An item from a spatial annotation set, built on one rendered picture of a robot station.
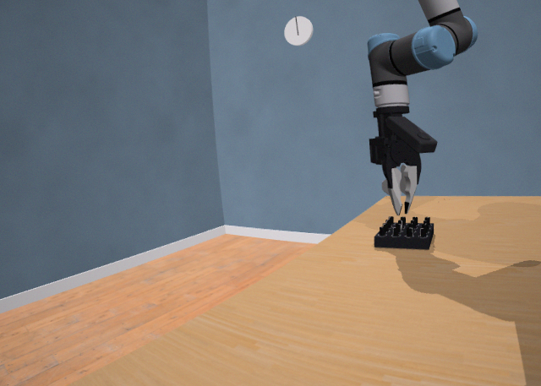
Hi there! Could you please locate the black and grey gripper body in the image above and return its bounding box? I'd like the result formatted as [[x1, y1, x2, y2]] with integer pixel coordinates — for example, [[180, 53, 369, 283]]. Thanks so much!
[[369, 106, 418, 166]]

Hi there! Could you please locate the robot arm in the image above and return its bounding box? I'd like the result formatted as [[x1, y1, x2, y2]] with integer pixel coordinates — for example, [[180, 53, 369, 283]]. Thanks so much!
[[368, 0, 478, 153]]

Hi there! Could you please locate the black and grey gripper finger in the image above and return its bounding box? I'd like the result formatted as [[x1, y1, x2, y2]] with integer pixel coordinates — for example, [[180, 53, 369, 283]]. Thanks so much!
[[382, 153, 402, 215], [400, 154, 421, 214]]

